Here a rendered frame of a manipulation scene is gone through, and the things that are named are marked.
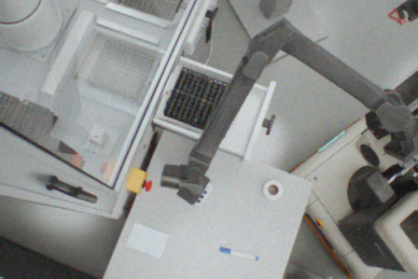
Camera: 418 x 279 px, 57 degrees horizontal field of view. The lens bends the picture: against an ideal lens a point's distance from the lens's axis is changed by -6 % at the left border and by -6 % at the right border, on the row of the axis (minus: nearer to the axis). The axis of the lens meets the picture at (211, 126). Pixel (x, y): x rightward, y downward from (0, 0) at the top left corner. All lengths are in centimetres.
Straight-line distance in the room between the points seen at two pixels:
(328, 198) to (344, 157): 22
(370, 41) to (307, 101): 61
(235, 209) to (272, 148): 90
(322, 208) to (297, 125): 56
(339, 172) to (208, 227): 86
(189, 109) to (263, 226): 48
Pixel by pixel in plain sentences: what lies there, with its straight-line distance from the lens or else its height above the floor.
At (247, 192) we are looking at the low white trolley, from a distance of 146.
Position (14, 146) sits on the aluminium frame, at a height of 171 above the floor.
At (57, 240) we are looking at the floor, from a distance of 232.
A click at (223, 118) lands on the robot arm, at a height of 118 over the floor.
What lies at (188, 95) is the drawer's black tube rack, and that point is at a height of 90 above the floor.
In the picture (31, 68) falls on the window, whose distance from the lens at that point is 56.
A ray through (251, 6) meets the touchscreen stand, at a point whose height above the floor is 4.
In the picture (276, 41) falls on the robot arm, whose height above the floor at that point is 137.
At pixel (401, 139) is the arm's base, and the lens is 116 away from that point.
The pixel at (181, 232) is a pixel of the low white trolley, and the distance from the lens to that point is 144.
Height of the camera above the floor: 220
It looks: 75 degrees down
